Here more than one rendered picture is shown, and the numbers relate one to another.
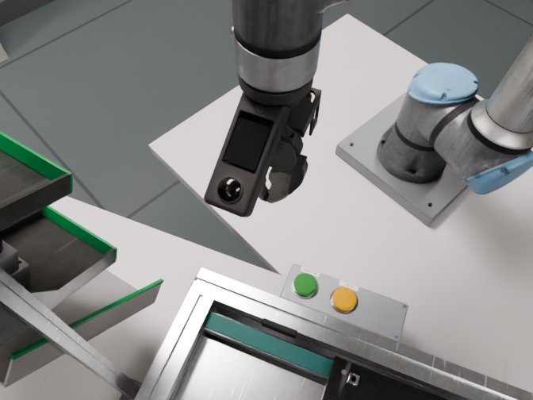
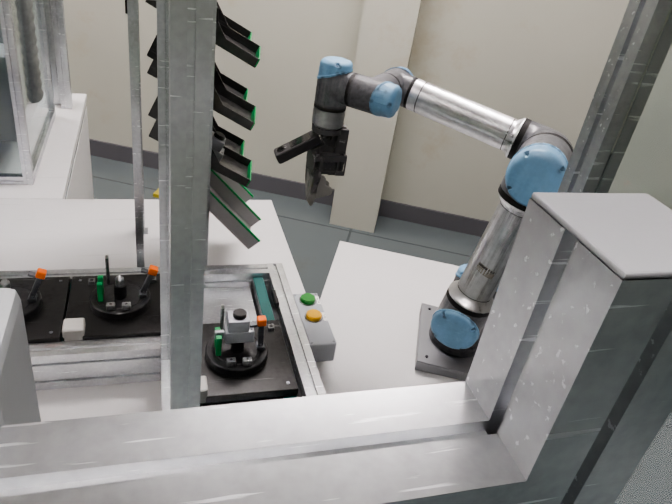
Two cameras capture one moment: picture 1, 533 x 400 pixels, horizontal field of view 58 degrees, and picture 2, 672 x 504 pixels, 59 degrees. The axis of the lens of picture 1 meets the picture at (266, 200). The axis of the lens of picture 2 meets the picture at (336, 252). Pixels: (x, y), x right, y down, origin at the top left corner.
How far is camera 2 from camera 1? 119 cm
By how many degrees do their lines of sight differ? 42
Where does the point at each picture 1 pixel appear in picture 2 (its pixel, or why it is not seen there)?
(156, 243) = (286, 264)
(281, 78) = (316, 117)
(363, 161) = (423, 317)
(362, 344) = (295, 333)
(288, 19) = (320, 93)
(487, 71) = not seen: outside the picture
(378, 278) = (353, 357)
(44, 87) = not seen: hidden behind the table
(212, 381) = (229, 296)
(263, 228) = (336, 299)
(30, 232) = (237, 163)
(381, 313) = (319, 333)
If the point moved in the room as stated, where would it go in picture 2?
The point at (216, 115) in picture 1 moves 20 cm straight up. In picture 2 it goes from (387, 256) to (399, 205)
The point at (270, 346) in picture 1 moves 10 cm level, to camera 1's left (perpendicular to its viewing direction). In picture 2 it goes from (263, 302) to (244, 282)
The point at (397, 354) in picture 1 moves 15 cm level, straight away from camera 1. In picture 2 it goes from (302, 346) to (363, 360)
